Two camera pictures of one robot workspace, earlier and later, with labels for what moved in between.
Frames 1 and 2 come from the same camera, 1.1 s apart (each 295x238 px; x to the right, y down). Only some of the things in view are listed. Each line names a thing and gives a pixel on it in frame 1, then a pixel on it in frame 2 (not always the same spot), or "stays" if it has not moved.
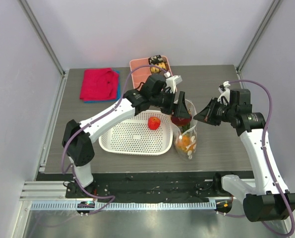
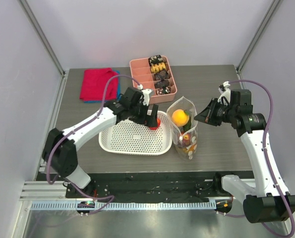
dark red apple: [181, 121] -> [186, 140]
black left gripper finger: [182, 109] -> [151, 120]
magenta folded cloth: [99, 84] stays
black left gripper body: [165, 102] -> [138, 112]
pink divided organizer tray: [141, 74] stays
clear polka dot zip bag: [184, 133] stays
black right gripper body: [213, 112] stays
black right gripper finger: [206, 115] stays
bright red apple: [153, 123] stays
